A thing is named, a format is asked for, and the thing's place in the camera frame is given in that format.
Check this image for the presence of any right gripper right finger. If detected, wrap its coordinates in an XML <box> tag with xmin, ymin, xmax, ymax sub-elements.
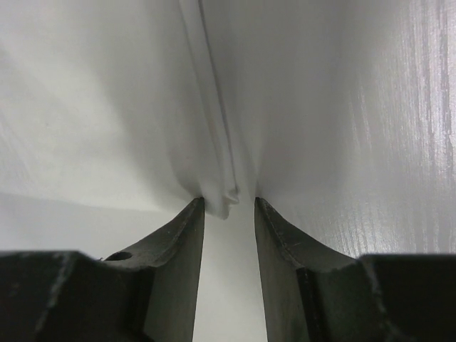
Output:
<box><xmin>254</xmin><ymin>198</ymin><xmax>455</xmax><ymax>341</ymax></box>

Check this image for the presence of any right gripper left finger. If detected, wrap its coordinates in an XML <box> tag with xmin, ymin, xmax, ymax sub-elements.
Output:
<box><xmin>1</xmin><ymin>198</ymin><xmax>205</xmax><ymax>341</ymax></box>

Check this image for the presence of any white t shirt flower print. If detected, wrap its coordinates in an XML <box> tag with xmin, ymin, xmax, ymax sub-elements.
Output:
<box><xmin>1</xmin><ymin>1</ymin><xmax>346</xmax><ymax>217</ymax></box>

